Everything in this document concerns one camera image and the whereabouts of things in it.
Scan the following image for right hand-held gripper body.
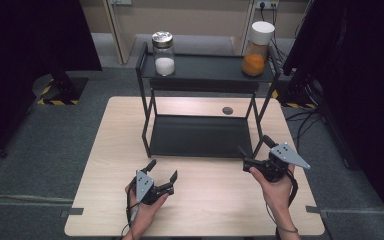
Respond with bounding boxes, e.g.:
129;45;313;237
242;142;312;184

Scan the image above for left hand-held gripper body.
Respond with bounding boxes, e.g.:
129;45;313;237
134;169;175;206

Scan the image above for black metal two-tier shelf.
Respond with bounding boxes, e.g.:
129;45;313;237
135;41;282;163

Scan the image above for orange powder jar white lid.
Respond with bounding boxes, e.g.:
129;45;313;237
241;20;276;77

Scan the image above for glass jar with silver lid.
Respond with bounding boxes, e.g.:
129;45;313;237
150;30;177;77

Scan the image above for person's left hand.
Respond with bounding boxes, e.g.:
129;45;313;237
123;184;171;235

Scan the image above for person's right hand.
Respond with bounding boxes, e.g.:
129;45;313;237
248;162;297;218

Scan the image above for black stand base hazard tape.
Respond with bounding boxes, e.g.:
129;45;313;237
269;74;318;110
32;70;90;107

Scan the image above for black curtain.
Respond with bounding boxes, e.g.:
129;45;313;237
0;0;103;167
281;0;384;234

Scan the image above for left hand-held gripper cable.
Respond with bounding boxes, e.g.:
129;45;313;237
119;177;142;240

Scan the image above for hand-held gripper cable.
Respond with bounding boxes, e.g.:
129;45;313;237
119;177;142;240
265;169;300;240

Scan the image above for black floor cables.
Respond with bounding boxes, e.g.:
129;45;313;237
283;109;326;155

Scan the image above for right hand-held gripper cable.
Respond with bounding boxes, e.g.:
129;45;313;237
265;169;300;240

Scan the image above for black hanging wall cables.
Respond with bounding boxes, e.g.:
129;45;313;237
247;2;296;68

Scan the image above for white wall socket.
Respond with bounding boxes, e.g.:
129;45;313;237
254;0;280;10

